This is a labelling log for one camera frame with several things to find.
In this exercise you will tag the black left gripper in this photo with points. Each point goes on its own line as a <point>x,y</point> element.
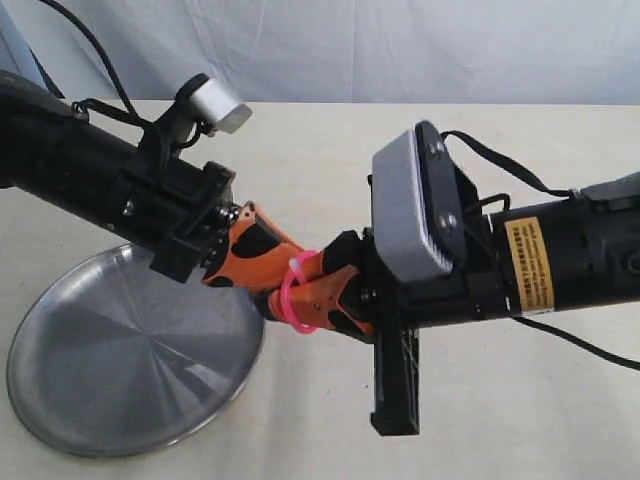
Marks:
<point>174,210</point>

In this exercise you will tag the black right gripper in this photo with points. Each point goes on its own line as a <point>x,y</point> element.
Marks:
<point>326,292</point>

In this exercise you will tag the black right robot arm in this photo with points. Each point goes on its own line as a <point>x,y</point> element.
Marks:
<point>581,250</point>

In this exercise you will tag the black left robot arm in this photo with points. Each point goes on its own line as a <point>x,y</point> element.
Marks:
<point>70,155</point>

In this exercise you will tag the round stainless steel plate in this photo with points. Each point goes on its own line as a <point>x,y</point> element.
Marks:
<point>115,360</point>

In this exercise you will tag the white backdrop cloth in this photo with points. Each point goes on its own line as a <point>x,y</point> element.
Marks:
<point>556,52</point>

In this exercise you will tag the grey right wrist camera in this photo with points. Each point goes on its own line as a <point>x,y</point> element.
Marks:
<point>416,209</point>

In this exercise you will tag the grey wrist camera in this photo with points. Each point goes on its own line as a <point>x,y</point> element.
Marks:
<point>416,209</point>
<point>213,105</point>

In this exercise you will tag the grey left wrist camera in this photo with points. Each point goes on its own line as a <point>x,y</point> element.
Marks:
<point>213,105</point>

